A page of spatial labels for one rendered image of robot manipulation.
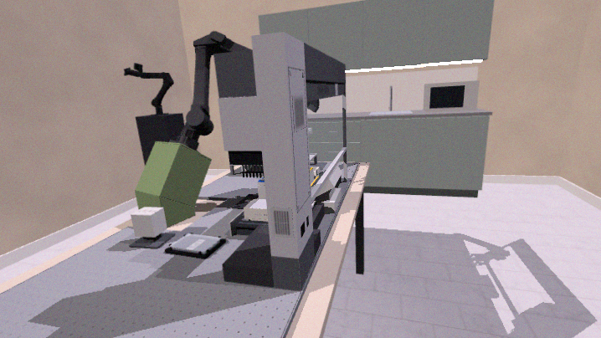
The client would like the white ready button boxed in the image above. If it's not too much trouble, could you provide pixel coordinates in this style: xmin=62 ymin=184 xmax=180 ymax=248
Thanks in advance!
xmin=129 ymin=207 xmax=176 ymax=248

